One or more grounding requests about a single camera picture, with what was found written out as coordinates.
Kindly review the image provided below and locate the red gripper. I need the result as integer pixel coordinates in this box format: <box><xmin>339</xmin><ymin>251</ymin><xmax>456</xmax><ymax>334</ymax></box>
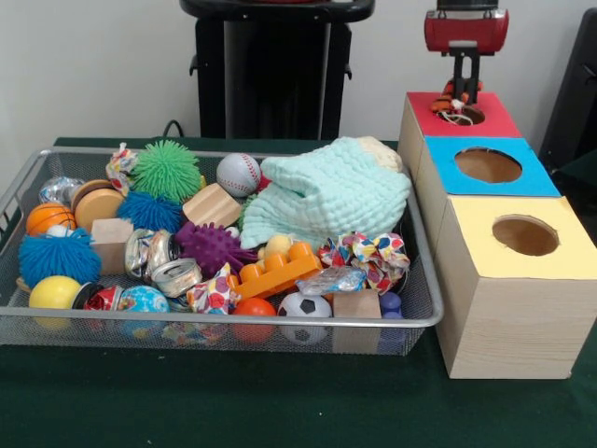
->
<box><xmin>423</xmin><ymin>7</ymin><xmax>510</xmax><ymax>106</ymax></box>

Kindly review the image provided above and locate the orange striped tiger plush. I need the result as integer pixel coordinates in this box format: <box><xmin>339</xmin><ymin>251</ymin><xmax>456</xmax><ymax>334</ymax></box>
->
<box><xmin>431</xmin><ymin>78</ymin><xmax>486</xmax><ymax>126</ymax></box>

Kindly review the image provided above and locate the cream muslin cloth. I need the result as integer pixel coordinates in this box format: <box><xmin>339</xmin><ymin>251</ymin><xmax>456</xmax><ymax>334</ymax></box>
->
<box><xmin>358</xmin><ymin>134</ymin><xmax>403</xmax><ymax>173</ymax></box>

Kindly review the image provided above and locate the mint green muslin cloth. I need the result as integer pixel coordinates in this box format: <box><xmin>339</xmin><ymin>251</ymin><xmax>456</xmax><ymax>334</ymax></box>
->
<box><xmin>240</xmin><ymin>136</ymin><xmax>413</xmax><ymax>249</ymax></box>

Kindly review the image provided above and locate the wooden box with three holes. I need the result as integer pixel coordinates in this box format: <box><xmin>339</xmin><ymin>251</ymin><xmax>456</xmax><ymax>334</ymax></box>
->
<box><xmin>396</xmin><ymin>91</ymin><xmax>588</xmax><ymax>380</ymax></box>

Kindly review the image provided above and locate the black upright panel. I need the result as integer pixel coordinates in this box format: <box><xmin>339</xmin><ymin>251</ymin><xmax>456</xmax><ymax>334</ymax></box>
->
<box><xmin>538</xmin><ymin>7</ymin><xmax>597</xmax><ymax>162</ymax></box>

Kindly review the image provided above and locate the white baseball with red stitching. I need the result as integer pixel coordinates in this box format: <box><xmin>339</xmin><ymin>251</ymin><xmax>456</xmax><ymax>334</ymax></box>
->
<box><xmin>215</xmin><ymin>152</ymin><xmax>262</xmax><ymax>197</ymax></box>

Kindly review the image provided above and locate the orange plastic building block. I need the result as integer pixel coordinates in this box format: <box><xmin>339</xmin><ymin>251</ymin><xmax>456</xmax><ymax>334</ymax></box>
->
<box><xmin>235</xmin><ymin>240</ymin><xmax>324</xmax><ymax>300</ymax></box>

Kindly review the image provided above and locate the purple spiky ball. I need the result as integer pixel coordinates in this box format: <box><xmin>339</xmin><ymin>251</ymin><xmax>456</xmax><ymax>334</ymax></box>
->
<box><xmin>174</xmin><ymin>220</ymin><xmax>259</xmax><ymax>279</ymax></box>

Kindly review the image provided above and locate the green spiky rubber ball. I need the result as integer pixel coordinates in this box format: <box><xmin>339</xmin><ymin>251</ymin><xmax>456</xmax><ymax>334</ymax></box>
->
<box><xmin>130</xmin><ymin>138</ymin><xmax>202</xmax><ymax>203</ymax></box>

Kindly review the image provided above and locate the blue spiky rubber ball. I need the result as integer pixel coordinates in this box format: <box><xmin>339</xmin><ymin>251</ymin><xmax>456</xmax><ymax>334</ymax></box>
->
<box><xmin>116</xmin><ymin>189</ymin><xmax>184</xmax><ymax>234</ymax></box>
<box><xmin>18</xmin><ymin>228</ymin><xmax>103</xmax><ymax>290</ymax></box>

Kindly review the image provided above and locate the dark green table cloth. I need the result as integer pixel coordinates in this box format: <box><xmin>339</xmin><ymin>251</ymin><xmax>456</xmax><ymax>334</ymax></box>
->
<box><xmin>0</xmin><ymin>135</ymin><xmax>597</xmax><ymax>448</ymax></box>

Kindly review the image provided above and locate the wooden burger toy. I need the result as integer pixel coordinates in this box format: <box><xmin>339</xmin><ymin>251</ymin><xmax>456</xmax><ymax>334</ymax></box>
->
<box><xmin>72</xmin><ymin>179</ymin><xmax>126</xmax><ymax>230</ymax></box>

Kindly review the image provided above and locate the small orange basketball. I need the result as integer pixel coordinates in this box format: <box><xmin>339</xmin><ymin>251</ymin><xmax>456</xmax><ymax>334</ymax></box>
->
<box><xmin>25</xmin><ymin>203</ymin><xmax>76</xmax><ymax>236</ymax></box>

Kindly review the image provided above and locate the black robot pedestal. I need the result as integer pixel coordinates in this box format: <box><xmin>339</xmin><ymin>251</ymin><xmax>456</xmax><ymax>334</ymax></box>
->
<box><xmin>179</xmin><ymin>0</ymin><xmax>377</xmax><ymax>141</ymax></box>

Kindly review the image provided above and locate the black cable loop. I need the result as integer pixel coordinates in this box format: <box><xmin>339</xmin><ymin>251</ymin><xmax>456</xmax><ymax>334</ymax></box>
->
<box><xmin>160</xmin><ymin>119</ymin><xmax>187</xmax><ymax>139</ymax></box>

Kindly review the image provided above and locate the silver wire mesh bin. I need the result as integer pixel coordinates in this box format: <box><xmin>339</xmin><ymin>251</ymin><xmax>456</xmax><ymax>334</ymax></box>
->
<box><xmin>0</xmin><ymin>145</ymin><xmax>445</xmax><ymax>357</ymax></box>

